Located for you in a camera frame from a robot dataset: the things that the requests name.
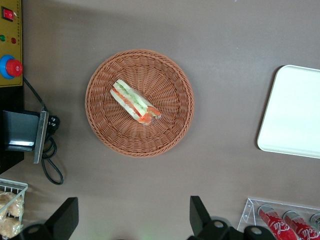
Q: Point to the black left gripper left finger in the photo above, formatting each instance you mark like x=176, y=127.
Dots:
x=63, y=217

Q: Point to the yellow control box with buttons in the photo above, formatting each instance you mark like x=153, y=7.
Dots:
x=11, y=50

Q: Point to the red soda can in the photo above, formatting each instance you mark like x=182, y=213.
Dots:
x=271, y=221
x=298, y=226

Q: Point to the black power plug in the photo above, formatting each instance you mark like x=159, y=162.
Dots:
x=53, y=122

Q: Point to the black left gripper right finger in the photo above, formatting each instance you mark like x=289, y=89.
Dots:
x=200, y=220

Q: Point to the round brown wicker basket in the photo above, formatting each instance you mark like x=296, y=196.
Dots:
x=165, y=82

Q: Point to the clear acrylic bottle holder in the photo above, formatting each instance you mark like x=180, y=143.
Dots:
x=246, y=212

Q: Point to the black metal box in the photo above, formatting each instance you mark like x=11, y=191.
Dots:
x=20, y=130

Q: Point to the wrapped sandwich with vegetables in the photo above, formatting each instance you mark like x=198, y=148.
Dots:
x=132, y=102

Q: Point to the black stand column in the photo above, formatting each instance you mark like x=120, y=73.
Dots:
x=11, y=97

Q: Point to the red Coca-Cola bottle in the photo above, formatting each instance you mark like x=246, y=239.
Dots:
x=316, y=220

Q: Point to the bagged beige pastry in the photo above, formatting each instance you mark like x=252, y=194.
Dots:
x=16, y=208
x=10, y=227
x=5, y=200

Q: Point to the cream white plastic tray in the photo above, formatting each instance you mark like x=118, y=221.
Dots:
x=292, y=112

